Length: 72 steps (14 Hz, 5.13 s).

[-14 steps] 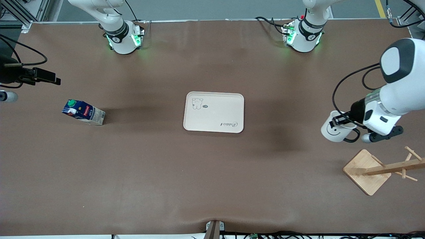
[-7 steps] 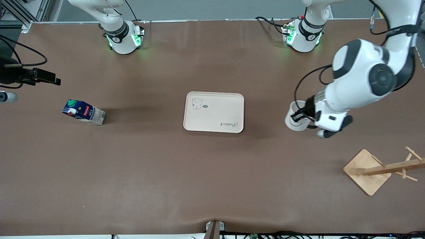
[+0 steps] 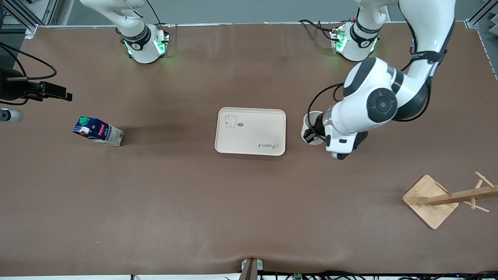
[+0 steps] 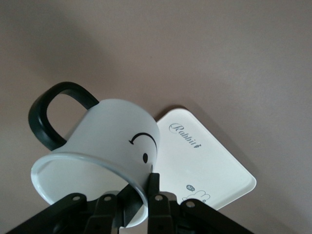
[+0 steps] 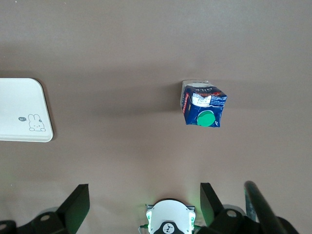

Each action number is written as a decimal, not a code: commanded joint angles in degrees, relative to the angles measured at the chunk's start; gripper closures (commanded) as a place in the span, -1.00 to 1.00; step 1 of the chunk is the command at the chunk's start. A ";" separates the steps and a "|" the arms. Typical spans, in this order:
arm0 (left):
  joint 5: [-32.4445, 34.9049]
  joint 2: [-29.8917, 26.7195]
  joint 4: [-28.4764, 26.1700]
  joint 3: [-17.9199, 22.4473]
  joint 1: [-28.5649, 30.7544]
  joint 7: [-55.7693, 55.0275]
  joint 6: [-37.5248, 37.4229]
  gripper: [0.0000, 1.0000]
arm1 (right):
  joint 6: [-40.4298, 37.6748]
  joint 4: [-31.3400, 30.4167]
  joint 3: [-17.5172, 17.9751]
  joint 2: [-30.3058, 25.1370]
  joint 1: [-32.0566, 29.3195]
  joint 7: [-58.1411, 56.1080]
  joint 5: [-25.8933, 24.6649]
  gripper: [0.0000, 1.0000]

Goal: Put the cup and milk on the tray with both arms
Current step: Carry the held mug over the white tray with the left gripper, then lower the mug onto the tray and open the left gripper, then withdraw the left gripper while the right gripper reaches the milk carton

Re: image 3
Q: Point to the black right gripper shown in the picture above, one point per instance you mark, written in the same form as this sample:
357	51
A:
11	89

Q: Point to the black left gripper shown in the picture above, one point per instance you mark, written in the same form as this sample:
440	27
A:
320	126

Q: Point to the blue milk carton green cap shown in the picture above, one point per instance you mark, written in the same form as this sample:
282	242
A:
99	132

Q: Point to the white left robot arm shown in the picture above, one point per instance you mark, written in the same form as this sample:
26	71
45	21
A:
373	83

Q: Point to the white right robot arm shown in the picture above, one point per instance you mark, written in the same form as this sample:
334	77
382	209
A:
142	50

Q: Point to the wooden cup rack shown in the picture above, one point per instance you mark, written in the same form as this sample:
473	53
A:
428	208

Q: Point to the beige rabbit print tray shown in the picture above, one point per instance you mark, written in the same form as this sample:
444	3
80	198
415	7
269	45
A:
256	132

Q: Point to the brown table mat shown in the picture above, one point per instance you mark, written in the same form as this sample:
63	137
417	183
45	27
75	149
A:
249	214

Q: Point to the aluminium frame profile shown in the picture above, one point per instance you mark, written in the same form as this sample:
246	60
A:
48	11

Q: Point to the brown post with grey clamp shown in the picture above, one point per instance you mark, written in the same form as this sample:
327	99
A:
249	270

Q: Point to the aluminium frame corner bracket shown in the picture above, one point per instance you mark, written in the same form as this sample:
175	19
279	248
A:
472	24

